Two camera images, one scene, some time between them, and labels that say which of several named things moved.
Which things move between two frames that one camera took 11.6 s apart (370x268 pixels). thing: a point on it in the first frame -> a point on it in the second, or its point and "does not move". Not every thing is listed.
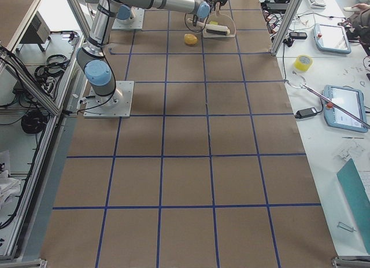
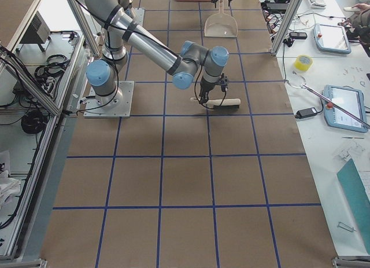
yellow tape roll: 303,62 does not move
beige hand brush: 212,29 -> 228,103
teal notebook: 358,198 does not move
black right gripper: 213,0 -> 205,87
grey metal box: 37,32 does not move
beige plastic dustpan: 222,19 does not move
